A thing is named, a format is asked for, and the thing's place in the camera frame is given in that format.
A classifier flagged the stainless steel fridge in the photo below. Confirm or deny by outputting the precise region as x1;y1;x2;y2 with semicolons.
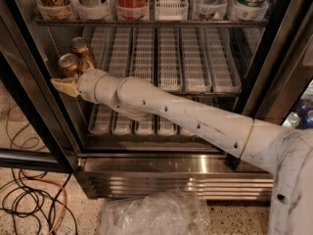
6;0;313;204

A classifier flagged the bottom shelf tray three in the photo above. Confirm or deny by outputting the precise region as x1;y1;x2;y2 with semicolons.
135;116;155;135

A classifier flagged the red soda can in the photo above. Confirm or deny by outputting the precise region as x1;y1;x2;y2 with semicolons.
116;0;148;20

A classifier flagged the bottom shelf tray four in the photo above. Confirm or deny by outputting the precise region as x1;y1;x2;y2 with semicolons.
157;117;177;136

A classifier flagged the orange can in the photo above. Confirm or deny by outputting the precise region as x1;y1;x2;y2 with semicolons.
58;53;82;78
70;37;95;64

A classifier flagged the middle shelf tray five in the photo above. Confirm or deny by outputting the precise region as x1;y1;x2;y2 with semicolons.
181;28;211;93

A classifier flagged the orange cable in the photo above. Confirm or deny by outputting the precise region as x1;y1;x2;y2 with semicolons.
21;168;68;235

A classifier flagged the middle shelf tray two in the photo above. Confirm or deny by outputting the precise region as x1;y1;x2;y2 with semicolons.
103;27;132;78

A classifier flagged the open glass fridge door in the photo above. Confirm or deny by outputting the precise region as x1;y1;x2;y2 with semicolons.
0;0;79;172

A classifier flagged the bottom shelf tray one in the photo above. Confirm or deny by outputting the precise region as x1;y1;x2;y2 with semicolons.
88;105;112;135

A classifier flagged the bottom shelf tray two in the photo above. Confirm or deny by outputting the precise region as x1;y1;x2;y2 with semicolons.
112;113;132;135

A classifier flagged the shelf tray three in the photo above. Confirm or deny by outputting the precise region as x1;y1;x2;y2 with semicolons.
130;27;155;83
135;116;155;135

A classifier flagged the bottom shelf tray five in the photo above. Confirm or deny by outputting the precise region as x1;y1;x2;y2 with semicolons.
180;126;194;136

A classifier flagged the shelf tray five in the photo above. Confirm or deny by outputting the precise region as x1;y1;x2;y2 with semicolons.
180;126;194;136
181;28;211;93

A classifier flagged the clear plastic bag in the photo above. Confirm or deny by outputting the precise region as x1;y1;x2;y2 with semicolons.
100;190;210;235

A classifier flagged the middle shelf tray four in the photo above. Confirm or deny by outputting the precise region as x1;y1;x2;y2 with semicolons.
157;27;183;92

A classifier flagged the middle shelf tray three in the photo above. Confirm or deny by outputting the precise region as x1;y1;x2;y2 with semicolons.
130;27;155;83

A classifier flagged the shelf tray four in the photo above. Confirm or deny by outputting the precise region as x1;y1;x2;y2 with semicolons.
157;117;177;136
157;27;183;92

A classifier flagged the shelf tray two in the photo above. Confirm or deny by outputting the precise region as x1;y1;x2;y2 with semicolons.
112;113;132;135
103;27;132;78

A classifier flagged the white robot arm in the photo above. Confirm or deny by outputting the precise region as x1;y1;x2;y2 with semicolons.
51;67;313;235

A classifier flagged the empty top shelf tray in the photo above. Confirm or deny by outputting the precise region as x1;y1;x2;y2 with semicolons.
155;0;189;21

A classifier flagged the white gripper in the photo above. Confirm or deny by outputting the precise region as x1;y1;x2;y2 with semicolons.
51;59;107;104

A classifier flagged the black cable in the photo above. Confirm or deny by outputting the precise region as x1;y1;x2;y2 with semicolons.
0;167;79;235

